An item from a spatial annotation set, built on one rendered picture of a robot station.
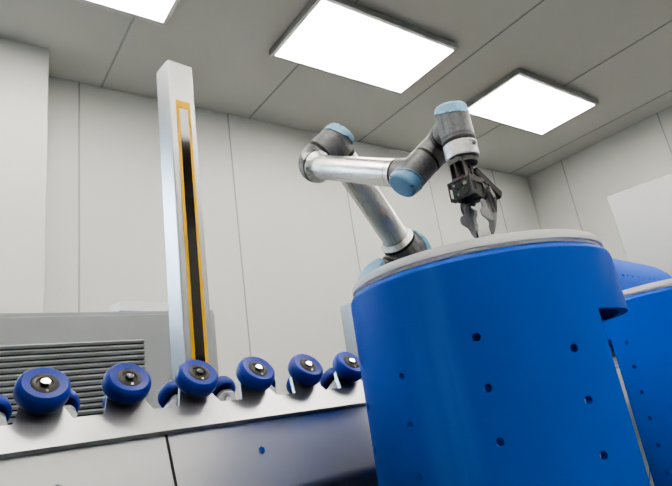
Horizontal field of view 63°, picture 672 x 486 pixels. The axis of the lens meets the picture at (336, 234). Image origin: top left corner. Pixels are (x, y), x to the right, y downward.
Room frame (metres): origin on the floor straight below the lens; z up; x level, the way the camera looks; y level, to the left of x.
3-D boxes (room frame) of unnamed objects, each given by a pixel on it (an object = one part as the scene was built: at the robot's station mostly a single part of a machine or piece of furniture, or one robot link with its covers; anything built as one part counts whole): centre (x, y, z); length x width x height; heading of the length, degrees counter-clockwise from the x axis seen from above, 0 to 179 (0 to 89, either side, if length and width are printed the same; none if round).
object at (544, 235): (0.62, -0.15, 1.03); 0.28 x 0.28 x 0.01
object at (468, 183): (1.34, -0.36, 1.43); 0.09 x 0.08 x 0.12; 135
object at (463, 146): (1.34, -0.37, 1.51); 0.10 x 0.09 x 0.05; 45
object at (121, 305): (2.52, 0.97, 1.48); 0.24 x 0.12 x 0.08; 136
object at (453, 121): (1.35, -0.36, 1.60); 0.10 x 0.09 x 0.12; 11
